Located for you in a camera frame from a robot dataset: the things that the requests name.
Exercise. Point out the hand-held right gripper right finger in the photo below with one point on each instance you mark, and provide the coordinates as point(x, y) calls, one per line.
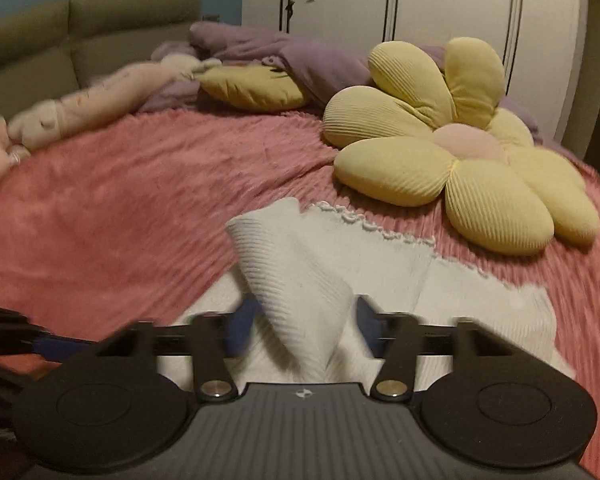
point(397, 355)

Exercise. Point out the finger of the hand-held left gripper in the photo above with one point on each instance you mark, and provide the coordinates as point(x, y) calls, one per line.
point(62, 349)

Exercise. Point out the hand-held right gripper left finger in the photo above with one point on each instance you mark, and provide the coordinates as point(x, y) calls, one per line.
point(215, 355)

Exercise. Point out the white ribbed sweater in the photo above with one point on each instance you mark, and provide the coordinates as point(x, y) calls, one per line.
point(310, 280)

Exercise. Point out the pink ribbed blanket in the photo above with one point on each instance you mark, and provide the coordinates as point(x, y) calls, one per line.
point(120, 210)

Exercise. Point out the yellow flower pillow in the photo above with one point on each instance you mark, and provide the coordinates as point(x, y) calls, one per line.
point(460, 160)

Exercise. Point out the long pink plush toy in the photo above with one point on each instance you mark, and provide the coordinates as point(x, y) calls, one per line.
point(100, 100)

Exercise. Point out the yellow leaf pillow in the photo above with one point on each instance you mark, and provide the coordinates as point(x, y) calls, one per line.
point(255, 87)

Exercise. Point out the purple quilt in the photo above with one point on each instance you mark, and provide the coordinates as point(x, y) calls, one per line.
point(310, 57)

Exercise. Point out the grey-green sofa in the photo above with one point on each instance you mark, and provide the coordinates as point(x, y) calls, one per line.
point(110, 30)

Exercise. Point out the white wardrobe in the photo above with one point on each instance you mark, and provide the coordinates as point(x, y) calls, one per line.
point(430, 0)

